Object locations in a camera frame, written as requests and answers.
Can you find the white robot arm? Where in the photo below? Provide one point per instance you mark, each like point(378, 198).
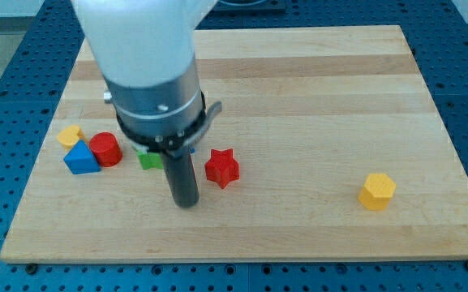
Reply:
point(146, 53)

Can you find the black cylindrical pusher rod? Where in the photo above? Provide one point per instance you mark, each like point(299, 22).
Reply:
point(180, 174)

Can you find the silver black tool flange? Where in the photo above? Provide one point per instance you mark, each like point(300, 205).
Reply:
point(166, 117)

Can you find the red cylinder block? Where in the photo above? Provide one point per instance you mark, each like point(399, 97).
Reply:
point(105, 148)

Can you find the wooden board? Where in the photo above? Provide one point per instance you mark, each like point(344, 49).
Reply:
point(309, 113)

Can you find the yellow hexagon block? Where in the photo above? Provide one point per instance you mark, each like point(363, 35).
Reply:
point(377, 191)

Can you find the blue triangle block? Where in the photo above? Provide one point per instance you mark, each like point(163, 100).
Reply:
point(80, 160)

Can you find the yellow heart block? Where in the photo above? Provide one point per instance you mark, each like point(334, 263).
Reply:
point(70, 136)

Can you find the green block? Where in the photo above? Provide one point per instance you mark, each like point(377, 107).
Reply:
point(149, 160)

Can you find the red star block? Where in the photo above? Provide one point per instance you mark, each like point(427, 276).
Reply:
point(222, 168)

